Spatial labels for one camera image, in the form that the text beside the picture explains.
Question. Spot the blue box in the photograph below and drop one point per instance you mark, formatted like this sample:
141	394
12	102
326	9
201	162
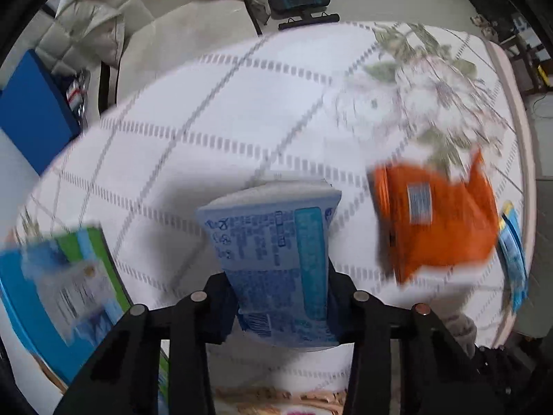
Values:
34	112

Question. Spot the blue green tissue pack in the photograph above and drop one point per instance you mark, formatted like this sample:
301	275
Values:
65	294

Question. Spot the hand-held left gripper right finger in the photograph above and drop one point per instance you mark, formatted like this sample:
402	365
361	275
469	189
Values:
336	311

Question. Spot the floral checked bed sheet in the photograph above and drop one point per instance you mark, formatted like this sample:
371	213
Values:
276	173

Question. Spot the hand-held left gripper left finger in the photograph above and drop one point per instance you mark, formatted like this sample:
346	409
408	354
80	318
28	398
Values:
218	311

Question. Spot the orange snack bag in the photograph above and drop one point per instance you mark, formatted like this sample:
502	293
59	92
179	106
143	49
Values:
436	216

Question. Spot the pink printed blanket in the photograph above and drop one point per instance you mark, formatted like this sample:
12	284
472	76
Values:
281	402

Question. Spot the light blue tissue pack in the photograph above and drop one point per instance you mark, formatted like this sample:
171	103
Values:
276	259

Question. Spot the blue yellow packet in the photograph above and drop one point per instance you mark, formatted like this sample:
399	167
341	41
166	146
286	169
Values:
513	259

